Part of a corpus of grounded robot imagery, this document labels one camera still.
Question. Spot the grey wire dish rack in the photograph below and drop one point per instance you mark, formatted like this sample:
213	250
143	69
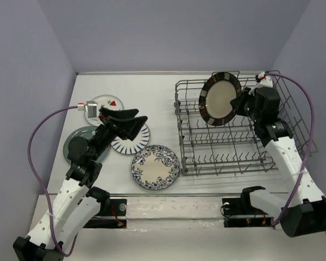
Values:
234	147

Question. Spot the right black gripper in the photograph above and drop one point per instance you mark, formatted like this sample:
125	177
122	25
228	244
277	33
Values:
237	103

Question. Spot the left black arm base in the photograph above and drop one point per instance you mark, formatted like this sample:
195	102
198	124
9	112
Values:
112	217

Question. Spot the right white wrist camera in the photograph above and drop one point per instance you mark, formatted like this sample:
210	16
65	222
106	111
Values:
261	81

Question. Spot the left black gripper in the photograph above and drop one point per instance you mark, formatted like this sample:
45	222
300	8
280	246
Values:
127	125

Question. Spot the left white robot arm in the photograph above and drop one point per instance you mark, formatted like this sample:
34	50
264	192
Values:
78	201

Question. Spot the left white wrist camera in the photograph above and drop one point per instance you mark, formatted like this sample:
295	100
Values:
89	108

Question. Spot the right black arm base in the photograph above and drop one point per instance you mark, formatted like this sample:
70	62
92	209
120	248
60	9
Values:
237	216

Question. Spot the white blue striped plate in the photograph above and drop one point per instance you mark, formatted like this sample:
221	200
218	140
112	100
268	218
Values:
129	147

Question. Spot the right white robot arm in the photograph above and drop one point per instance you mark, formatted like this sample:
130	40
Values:
304	212

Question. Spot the dark striped rim plate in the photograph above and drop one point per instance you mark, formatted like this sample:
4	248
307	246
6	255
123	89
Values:
215	96

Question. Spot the blue floral pattern plate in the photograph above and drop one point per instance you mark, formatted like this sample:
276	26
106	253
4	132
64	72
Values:
155	167

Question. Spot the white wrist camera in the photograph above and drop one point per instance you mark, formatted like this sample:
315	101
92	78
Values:
89	108
261	81

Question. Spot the plain teal plate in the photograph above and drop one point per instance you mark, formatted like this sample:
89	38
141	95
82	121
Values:
76	134

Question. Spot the white strawberry pattern plate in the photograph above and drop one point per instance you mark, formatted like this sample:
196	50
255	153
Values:
106	101

